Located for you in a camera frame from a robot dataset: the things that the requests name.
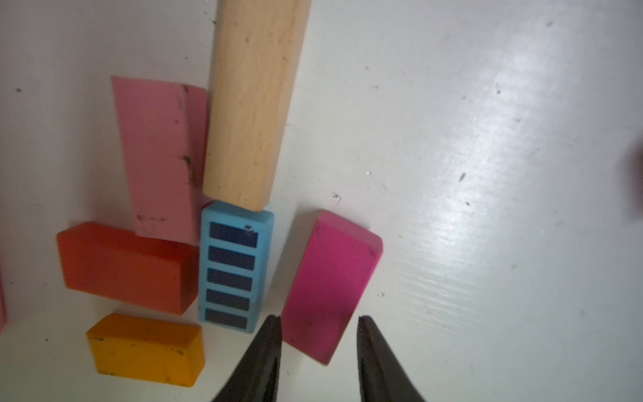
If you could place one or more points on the light pink block top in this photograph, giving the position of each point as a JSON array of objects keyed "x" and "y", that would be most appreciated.
[{"x": 163, "y": 129}]

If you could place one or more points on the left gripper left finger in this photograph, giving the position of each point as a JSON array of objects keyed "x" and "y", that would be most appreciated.
[{"x": 256, "y": 377}]

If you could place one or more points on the magenta block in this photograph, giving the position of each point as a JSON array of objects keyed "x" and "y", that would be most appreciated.
[{"x": 335, "y": 269}]

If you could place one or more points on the blue striped block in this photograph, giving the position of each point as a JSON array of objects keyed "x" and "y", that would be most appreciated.
[{"x": 234, "y": 251}]

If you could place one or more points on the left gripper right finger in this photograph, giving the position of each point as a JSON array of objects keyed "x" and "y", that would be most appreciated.
[{"x": 381, "y": 376}]

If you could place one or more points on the orange block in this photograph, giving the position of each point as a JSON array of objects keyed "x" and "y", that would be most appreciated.
[{"x": 147, "y": 349}]

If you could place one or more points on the red block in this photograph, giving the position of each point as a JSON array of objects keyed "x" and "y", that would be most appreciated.
[{"x": 117, "y": 264}]

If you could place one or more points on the wooden block horizontal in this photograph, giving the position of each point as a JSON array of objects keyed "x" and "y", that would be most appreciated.
[{"x": 257, "y": 47}]

